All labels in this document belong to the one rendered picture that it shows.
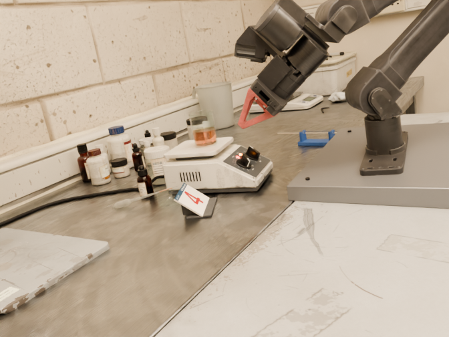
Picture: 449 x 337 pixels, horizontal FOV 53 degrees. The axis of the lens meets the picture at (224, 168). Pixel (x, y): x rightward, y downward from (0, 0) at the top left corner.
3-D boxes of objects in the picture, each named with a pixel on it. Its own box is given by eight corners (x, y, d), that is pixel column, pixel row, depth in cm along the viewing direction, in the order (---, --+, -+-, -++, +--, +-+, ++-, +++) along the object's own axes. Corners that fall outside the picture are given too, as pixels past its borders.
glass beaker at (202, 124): (192, 146, 97) (185, 109, 95) (216, 142, 98) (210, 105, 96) (197, 152, 92) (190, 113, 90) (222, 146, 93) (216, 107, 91)
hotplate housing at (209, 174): (274, 172, 99) (269, 136, 97) (258, 193, 88) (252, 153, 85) (183, 176, 107) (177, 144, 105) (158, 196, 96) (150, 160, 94)
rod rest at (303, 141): (339, 142, 114) (337, 128, 113) (333, 146, 112) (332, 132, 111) (303, 142, 120) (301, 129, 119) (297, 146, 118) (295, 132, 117)
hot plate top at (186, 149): (235, 140, 99) (234, 136, 99) (216, 156, 89) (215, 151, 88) (186, 144, 104) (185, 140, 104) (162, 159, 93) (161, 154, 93)
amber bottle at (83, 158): (79, 183, 117) (70, 146, 114) (87, 178, 120) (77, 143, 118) (93, 182, 116) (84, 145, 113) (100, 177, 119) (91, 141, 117)
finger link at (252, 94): (223, 116, 83) (256, 79, 79) (235, 108, 90) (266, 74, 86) (249, 142, 83) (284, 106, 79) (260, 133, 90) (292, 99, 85)
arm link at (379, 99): (369, 90, 76) (401, 83, 76) (349, 84, 84) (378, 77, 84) (373, 126, 78) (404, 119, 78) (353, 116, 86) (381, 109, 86)
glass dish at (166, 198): (192, 200, 90) (190, 190, 89) (170, 210, 86) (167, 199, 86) (175, 196, 94) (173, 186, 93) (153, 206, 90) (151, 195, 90)
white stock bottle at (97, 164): (90, 187, 111) (82, 154, 109) (93, 182, 116) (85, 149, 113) (110, 183, 111) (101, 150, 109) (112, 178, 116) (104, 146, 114)
